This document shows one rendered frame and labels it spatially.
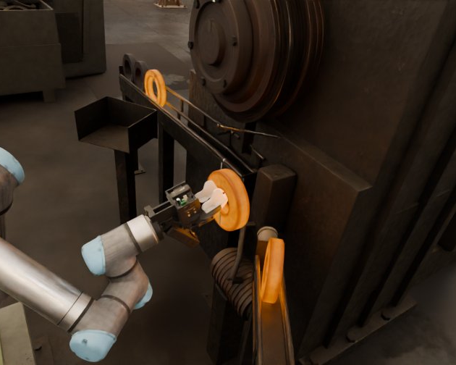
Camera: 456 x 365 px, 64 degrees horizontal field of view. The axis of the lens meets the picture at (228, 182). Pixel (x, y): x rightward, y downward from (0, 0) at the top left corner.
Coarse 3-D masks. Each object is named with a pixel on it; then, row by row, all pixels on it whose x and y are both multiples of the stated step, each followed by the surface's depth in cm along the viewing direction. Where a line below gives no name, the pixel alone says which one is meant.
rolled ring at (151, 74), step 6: (150, 72) 175; (156, 72) 172; (150, 78) 179; (156, 78) 170; (162, 78) 172; (150, 84) 182; (156, 84) 172; (162, 84) 171; (150, 90) 183; (162, 90) 171; (150, 96) 183; (162, 96) 173; (162, 102) 175
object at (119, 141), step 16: (80, 112) 150; (96, 112) 159; (112, 112) 165; (128, 112) 161; (144, 112) 158; (80, 128) 152; (96, 128) 162; (112, 128) 164; (128, 128) 139; (144, 128) 150; (96, 144) 151; (112, 144) 151; (128, 144) 151; (144, 144) 153; (128, 160) 160; (128, 176) 164; (128, 192) 169; (128, 208) 174
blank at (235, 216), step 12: (216, 180) 90; (228, 180) 85; (240, 180) 86; (228, 192) 86; (240, 192) 84; (240, 204) 84; (216, 216) 94; (228, 216) 89; (240, 216) 85; (228, 228) 90
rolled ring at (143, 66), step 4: (136, 64) 190; (140, 64) 184; (144, 64) 185; (136, 68) 191; (140, 68) 185; (144, 68) 184; (136, 72) 194; (140, 72) 196; (144, 72) 183; (136, 76) 196; (140, 76) 197; (144, 76) 183; (136, 80) 196; (140, 80) 198; (144, 80) 185; (136, 84) 197; (140, 84) 197; (144, 84) 186; (140, 88) 196; (144, 88) 187; (144, 92) 189
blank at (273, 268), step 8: (272, 240) 87; (280, 240) 88; (272, 248) 84; (280, 248) 84; (272, 256) 83; (280, 256) 83; (264, 264) 95; (272, 264) 82; (280, 264) 82; (264, 272) 92; (272, 272) 82; (280, 272) 82; (264, 280) 90; (272, 280) 82; (280, 280) 81; (264, 288) 84; (272, 288) 82; (264, 296) 84; (272, 296) 83
